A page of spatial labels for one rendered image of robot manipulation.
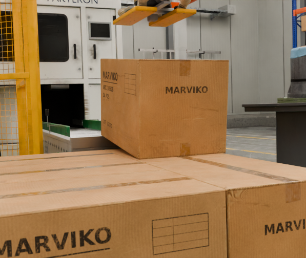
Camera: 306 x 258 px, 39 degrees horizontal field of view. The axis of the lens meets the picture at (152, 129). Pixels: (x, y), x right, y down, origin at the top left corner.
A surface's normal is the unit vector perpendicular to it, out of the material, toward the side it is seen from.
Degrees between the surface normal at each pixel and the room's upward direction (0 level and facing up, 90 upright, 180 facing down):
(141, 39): 90
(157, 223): 90
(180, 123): 97
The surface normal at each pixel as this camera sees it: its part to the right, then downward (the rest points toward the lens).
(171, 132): 0.36, 0.15
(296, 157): -0.69, 0.06
